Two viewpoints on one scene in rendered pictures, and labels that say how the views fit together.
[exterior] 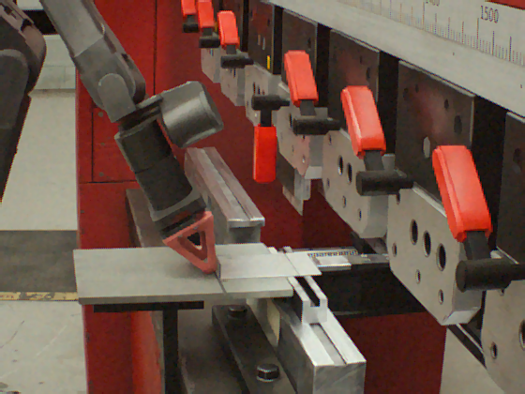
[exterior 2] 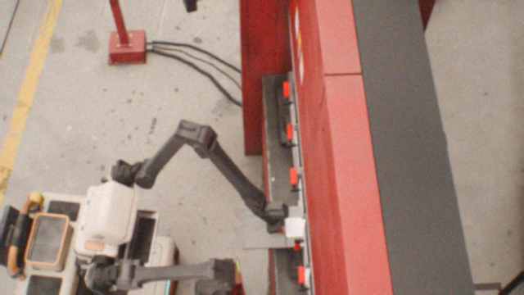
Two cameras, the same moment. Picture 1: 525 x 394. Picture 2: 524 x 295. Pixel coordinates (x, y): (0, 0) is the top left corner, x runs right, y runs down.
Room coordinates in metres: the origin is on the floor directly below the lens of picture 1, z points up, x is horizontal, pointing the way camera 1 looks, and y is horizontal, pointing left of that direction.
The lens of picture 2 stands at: (0.16, 0.01, 3.80)
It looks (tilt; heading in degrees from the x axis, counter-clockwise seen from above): 63 degrees down; 8
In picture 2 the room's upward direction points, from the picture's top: 1 degrees clockwise
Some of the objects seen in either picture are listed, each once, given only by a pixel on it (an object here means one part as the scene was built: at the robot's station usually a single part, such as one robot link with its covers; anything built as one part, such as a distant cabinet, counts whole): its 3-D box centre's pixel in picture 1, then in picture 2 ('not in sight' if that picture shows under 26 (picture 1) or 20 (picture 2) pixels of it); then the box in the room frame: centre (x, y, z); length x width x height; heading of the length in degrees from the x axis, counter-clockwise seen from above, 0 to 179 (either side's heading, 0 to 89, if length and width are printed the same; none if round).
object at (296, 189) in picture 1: (292, 167); not in sight; (1.28, -0.03, 1.13); 0.10 x 0.02 x 0.10; 12
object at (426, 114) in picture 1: (474, 187); not in sight; (0.72, -0.15, 1.26); 0.15 x 0.09 x 0.17; 12
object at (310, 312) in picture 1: (295, 282); not in sight; (1.25, -0.03, 0.99); 0.20 x 0.03 x 0.03; 12
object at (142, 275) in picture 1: (176, 272); (273, 227); (1.25, 0.12, 1.00); 0.26 x 0.18 x 0.01; 102
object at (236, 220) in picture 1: (219, 204); (297, 121); (1.82, 0.09, 0.92); 0.50 x 0.06 x 0.10; 12
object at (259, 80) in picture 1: (289, 63); (311, 195); (1.31, -0.02, 1.26); 0.15 x 0.09 x 0.17; 12
